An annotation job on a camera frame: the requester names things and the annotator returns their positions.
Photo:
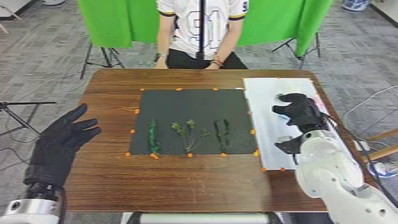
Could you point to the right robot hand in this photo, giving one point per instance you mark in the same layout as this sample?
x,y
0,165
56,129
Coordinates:
x,y
302,111

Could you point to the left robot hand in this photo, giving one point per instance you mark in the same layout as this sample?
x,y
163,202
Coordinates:
x,y
55,150

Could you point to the dark green sprig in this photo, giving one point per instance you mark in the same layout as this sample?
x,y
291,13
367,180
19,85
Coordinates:
x,y
222,135

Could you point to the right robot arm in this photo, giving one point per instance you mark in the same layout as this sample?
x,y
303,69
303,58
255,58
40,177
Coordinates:
x,y
330,173

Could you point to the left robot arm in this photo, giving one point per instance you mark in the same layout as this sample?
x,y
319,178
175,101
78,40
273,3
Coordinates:
x,y
32,211

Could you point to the dark mat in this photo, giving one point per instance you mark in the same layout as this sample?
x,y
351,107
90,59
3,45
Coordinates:
x,y
195,106

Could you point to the person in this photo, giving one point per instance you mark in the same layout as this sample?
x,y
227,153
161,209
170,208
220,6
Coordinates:
x,y
188,26

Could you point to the white sheet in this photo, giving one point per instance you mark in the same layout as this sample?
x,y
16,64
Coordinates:
x,y
266,96

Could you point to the black tripod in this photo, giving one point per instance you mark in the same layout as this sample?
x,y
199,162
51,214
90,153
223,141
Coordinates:
x,y
17,115

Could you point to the bright green leafy sprig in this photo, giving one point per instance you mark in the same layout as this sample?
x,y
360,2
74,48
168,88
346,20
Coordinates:
x,y
152,136

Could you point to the green sprig with buds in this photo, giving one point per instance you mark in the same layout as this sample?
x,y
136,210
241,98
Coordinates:
x,y
190,140

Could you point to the black stand pole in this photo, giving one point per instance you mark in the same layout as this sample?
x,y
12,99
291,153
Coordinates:
x,y
200,30

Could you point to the pale grey bar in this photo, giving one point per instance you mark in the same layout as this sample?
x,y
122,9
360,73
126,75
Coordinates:
x,y
200,218

